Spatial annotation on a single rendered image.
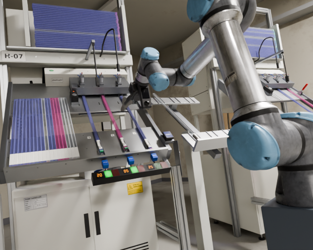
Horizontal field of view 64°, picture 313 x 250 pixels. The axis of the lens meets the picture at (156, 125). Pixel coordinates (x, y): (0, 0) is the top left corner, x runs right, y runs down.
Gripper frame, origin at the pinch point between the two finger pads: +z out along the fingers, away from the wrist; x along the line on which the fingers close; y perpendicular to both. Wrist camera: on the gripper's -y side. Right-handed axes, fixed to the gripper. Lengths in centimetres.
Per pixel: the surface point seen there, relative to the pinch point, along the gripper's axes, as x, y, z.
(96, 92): 14.6, 25.5, 9.6
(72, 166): 34.5, -27.6, 0.1
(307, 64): -301, 113, 49
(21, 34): 52, 78, 8
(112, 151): 17.0, -22.3, 0.3
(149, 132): -4.8, -12.4, 2.9
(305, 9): -288, 162, -3
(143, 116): -8.0, 4.1, 9.2
